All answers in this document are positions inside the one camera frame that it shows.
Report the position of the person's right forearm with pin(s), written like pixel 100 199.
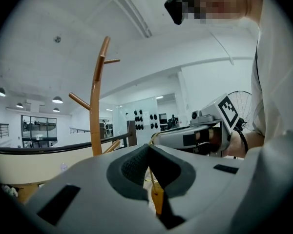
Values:
pixel 251 142

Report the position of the round ceiling smoke detector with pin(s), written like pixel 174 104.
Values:
pixel 57 39

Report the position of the person's beige shirt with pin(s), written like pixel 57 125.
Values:
pixel 278 82

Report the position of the brown wooden table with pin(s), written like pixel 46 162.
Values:
pixel 27 194

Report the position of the brown wooden coat rack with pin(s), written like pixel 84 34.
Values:
pixel 95 106

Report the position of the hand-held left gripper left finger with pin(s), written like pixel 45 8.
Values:
pixel 92 199

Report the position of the white flower bouquet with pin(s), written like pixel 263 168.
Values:
pixel 11 190

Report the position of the cream balustrade black handrail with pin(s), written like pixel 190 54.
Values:
pixel 27 164

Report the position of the frosted glass partition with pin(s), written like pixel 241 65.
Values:
pixel 122 111

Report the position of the black pedestal fan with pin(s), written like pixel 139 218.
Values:
pixel 243 123

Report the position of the group of black caps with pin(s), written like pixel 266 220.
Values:
pixel 138 127

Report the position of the black head-worn camera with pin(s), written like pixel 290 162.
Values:
pixel 175 8

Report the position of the black framed window wall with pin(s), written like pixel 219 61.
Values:
pixel 39 128

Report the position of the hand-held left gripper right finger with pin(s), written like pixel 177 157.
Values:
pixel 222 191

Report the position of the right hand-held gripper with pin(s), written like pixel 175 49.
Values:
pixel 217 113

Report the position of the black metal stair railing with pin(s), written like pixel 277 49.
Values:
pixel 79 130

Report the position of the dark brown wooden post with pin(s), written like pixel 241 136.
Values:
pixel 132 133

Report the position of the person's right hand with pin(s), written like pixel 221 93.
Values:
pixel 213 135

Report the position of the black dome pendant lamp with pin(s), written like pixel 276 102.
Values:
pixel 56 110
pixel 57 100
pixel 0 92
pixel 19 105

